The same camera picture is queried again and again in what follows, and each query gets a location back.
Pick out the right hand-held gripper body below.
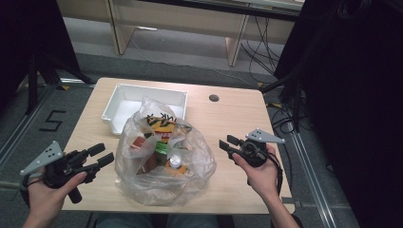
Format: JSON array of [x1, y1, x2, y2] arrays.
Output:
[[235, 127, 286, 168]]

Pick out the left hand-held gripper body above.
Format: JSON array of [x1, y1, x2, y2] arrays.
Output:
[[19, 141, 101, 204]]

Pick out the person's legs in jeans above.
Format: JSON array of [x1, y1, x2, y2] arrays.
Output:
[[94, 213, 221, 228]]

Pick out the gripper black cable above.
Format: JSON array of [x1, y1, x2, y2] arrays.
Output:
[[18, 172, 46, 208], [265, 151, 284, 197]]

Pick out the person's left hand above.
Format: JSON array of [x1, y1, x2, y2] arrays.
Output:
[[27, 170, 88, 224]]

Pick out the person's right hand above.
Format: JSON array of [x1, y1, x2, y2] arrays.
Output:
[[231, 143, 281, 200]]

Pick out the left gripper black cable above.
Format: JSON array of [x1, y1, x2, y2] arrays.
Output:
[[18, 172, 46, 208]]

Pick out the black tripod stand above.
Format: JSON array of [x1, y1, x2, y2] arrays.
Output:
[[24, 51, 97, 116]]

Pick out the dark curtain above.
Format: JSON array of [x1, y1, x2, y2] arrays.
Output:
[[274, 0, 403, 228], [0, 0, 82, 110]]

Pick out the aluminium floor rail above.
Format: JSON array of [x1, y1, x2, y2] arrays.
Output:
[[0, 83, 59, 173], [286, 124, 339, 228]]

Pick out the light wooden desk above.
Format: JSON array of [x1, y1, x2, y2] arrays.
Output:
[[56, 0, 306, 67]]

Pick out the white plastic tray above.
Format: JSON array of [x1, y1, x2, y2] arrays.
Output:
[[101, 83, 188, 137]]

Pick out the clear plastic bag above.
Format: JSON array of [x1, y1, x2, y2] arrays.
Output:
[[113, 96, 218, 208]]

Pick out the black and yellow chips bag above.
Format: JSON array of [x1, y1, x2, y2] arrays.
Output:
[[144, 112, 179, 143]]

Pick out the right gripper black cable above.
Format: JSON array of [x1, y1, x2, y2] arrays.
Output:
[[265, 151, 284, 197]]

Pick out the black metal stand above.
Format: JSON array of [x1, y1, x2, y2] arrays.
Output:
[[259, 60, 307, 133]]

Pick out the hanging black cables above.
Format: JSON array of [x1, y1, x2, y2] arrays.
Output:
[[240, 15, 283, 79]]

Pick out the orange bottle with white cap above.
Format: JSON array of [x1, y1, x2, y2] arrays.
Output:
[[164, 155, 188, 179]]

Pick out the green snack packet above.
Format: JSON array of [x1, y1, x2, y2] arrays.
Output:
[[154, 141, 173, 156]]

